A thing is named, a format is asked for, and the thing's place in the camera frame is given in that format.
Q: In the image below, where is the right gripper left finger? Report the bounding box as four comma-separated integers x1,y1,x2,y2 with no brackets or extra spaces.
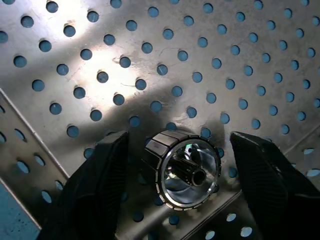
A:
37,129,130,240

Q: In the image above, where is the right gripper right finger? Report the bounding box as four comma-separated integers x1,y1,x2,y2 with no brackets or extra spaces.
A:
229,131,320,240

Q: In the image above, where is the small metal roller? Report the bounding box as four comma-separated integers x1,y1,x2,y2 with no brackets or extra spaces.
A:
139,129,222,211

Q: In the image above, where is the perforated steel tray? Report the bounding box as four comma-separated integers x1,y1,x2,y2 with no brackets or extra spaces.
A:
0,0,320,240

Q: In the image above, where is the blue foam table mat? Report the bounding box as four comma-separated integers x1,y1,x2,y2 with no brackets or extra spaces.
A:
0,178,42,240

